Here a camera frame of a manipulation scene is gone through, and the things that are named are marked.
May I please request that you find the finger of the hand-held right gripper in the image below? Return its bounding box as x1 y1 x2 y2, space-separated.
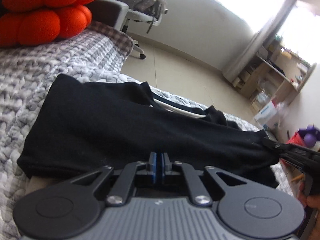
261 137 300 160

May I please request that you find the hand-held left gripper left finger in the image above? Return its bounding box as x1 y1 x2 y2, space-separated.
71 153 157 205

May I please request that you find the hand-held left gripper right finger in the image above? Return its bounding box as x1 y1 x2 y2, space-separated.
162 153 247 205

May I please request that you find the beige and black sweatshirt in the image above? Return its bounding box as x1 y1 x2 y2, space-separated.
17 74 282 195

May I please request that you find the person's right hand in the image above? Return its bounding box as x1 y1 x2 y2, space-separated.
300 180 320 209

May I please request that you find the purple toy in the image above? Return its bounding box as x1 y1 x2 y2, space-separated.
299 124 320 148

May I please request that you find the white and blue box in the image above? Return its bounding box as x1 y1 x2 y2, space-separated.
254 101 278 127

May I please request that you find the wooden shelf unit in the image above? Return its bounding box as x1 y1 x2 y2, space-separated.
231 34 317 110

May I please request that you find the pale curtain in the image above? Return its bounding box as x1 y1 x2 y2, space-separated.
222 0 298 80

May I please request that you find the white office chair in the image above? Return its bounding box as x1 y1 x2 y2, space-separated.
121 0 168 60

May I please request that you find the grey checked quilted blanket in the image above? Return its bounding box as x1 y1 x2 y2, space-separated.
0 21 295 240

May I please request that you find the grey sofa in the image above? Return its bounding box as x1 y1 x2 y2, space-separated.
86 0 129 34

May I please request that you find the red knot cushion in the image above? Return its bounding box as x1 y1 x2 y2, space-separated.
0 0 104 47

